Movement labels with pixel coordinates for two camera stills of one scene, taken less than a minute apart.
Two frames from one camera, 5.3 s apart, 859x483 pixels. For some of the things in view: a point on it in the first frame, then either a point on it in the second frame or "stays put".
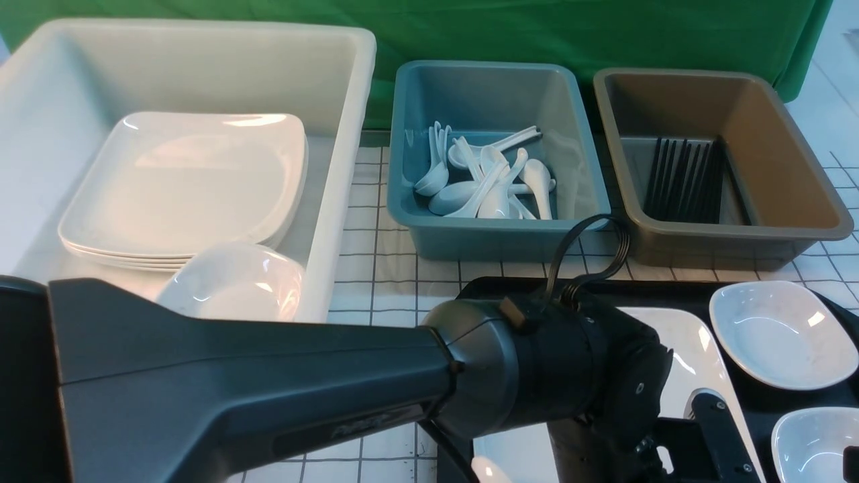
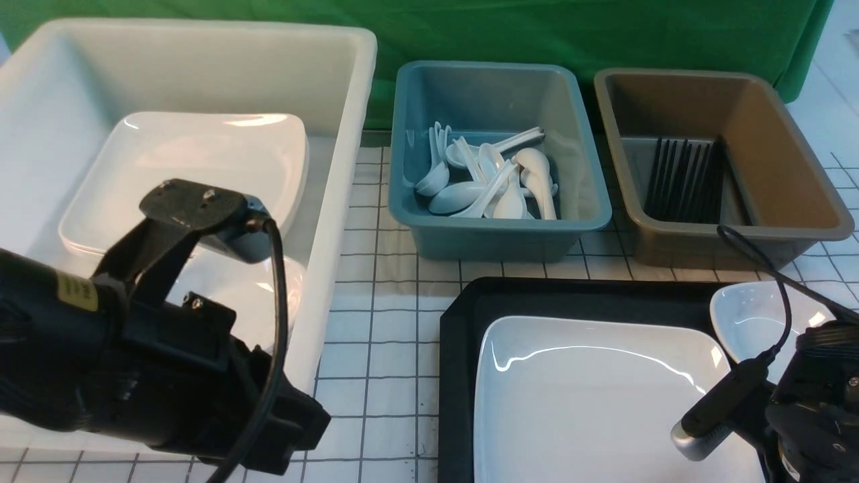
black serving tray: [760, 405] stays put
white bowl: [784, 335] stays put
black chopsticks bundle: [686, 182] stays put
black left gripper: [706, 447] -> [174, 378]
